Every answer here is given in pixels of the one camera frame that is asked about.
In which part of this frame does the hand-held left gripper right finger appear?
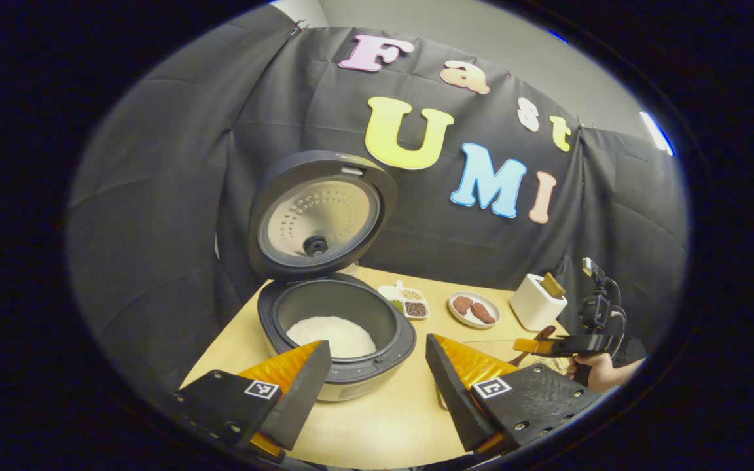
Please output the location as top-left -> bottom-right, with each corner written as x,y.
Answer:
425,333 -> 603,455

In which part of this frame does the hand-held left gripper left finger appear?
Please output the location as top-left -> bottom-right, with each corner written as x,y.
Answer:
174,340 -> 332,461

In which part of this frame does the brown wooden spoon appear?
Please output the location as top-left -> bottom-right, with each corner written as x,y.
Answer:
508,325 -> 558,367

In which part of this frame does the white rice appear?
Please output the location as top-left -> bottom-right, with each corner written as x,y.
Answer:
285,316 -> 378,358

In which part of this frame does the dark grey rice cooker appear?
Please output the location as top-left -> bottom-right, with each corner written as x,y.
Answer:
247,150 -> 417,402

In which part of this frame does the white toaster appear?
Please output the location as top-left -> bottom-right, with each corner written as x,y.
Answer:
510,273 -> 569,332

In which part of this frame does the white round plate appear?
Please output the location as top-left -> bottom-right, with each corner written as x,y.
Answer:
448,291 -> 501,329

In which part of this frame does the white divided condiment dish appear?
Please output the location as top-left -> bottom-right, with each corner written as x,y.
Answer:
378,281 -> 430,320

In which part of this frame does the ceiling light panel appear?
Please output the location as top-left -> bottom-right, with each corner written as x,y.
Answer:
639,111 -> 675,158

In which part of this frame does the black backdrop cloth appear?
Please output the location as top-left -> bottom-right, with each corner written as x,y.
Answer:
66,7 -> 689,393

